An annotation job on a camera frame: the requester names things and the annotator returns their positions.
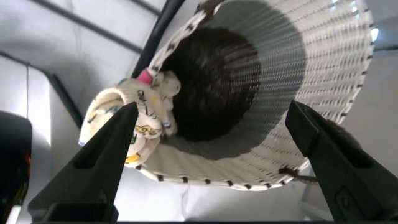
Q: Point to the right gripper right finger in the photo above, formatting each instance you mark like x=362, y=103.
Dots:
x=345, y=177

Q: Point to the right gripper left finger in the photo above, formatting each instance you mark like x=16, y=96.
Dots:
x=93, y=177

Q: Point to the white laundry basket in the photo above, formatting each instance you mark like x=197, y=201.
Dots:
x=295, y=56

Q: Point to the cream printed garment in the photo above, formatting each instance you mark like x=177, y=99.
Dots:
x=149, y=99

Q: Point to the black clothes rack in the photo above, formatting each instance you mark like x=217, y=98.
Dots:
x=158, y=28

